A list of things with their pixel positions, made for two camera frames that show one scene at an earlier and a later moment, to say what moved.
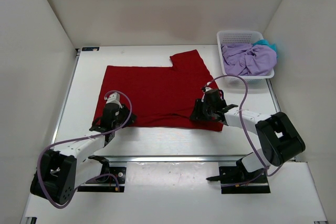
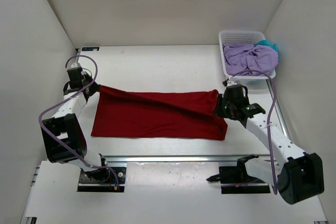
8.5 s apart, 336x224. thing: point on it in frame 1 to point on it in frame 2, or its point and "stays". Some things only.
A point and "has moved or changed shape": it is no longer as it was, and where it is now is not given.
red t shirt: (160, 97) has moved or changed shape
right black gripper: (197, 114) to (221, 98)
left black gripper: (126, 112) to (95, 88)
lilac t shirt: (246, 60) stays
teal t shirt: (264, 42) stays
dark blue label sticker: (90, 49) stays
